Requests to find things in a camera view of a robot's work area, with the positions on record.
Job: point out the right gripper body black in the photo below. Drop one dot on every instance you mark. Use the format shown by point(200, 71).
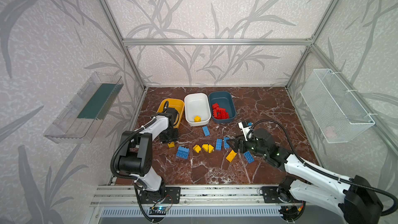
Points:
point(243, 144)

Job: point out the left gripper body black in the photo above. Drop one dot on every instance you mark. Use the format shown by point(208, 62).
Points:
point(170, 135)

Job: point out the yellow long lego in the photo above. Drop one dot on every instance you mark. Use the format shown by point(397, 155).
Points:
point(232, 154)

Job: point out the red lego cluster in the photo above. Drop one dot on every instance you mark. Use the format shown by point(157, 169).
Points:
point(219, 113)

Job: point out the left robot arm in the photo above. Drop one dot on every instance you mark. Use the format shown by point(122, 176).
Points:
point(133, 158)

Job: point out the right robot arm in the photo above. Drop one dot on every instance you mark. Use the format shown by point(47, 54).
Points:
point(349, 198)

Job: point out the blue stacked lego left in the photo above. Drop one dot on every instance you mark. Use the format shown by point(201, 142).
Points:
point(182, 152)

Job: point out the yellow sloped lego left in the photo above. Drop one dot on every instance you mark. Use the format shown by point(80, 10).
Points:
point(197, 148)

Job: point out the yellow plastic bin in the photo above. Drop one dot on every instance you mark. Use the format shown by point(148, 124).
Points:
point(174, 106)

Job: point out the blue lego near bins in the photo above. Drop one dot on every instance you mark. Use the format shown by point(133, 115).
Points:
point(206, 131)

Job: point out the blue lego centre right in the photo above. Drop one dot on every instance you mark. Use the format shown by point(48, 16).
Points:
point(225, 142)

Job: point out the white plastic bin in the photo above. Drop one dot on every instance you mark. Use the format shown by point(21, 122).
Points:
point(197, 104)

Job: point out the yellow sloped lego pair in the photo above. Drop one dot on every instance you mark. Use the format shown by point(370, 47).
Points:
point(208, 148)

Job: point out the blue lego centre left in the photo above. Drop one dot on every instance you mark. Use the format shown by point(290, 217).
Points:
point(219, 143)

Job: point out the dark teal plastic bin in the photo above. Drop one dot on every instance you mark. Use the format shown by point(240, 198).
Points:
point(224, 99)

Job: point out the green circuit board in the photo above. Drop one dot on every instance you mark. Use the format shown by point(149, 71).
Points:
point(159, 210)

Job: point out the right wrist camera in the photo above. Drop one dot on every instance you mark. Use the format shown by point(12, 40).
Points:
point(246, 128)

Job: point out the white wire mesh basket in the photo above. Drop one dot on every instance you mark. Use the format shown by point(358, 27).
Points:
point(338, 113)

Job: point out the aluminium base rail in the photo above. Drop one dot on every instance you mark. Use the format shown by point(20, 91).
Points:
point(213, 195)

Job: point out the clear acrylic wall shelf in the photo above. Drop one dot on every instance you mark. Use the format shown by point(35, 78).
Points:
point(83, 116)

